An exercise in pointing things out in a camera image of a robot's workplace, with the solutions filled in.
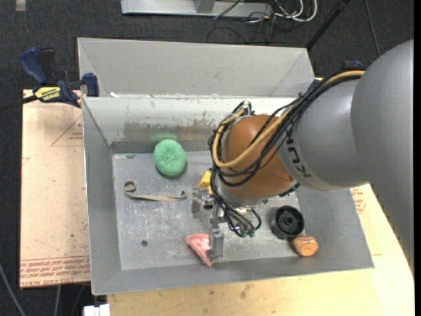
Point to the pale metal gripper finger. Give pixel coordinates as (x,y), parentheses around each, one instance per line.
(217,245)
(196,205)

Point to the pink wedge-shaped toy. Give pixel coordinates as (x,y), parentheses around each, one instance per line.
(199,245)

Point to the small yellow plastic piece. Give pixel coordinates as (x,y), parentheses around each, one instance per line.
(205,179)

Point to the black round wheel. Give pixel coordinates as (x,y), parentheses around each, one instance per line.
(287,222)

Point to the grey metal bin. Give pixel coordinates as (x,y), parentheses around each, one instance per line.
(158,229)

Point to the green round scrub sponge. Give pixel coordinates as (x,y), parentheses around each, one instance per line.
(169,158)

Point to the small orange toy food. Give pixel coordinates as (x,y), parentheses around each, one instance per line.
(306,246)

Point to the brown cardboard board, red print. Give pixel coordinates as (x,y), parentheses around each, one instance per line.
(52,189)

